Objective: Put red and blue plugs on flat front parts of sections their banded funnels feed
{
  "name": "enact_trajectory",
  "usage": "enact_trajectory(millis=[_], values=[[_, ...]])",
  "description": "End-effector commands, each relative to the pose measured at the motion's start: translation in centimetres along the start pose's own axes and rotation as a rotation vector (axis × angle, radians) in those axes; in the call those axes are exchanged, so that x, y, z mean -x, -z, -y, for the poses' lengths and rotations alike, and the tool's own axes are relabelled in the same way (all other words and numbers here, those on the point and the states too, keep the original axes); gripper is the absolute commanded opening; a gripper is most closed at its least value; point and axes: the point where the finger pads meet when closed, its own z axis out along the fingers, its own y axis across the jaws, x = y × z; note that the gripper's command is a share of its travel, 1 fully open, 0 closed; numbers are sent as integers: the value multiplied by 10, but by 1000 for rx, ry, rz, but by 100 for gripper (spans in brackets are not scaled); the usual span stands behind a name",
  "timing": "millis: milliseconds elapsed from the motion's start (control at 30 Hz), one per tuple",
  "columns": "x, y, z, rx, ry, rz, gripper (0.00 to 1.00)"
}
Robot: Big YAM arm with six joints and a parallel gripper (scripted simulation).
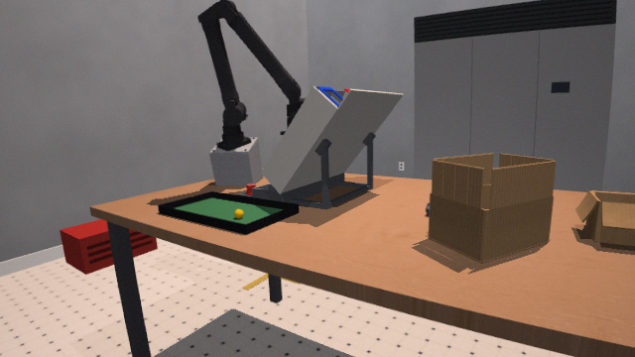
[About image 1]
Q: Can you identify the red plug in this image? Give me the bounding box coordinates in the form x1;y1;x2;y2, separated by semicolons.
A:
246;183;256;195

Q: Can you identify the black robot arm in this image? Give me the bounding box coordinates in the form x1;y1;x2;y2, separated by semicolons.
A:
198;0;305;151

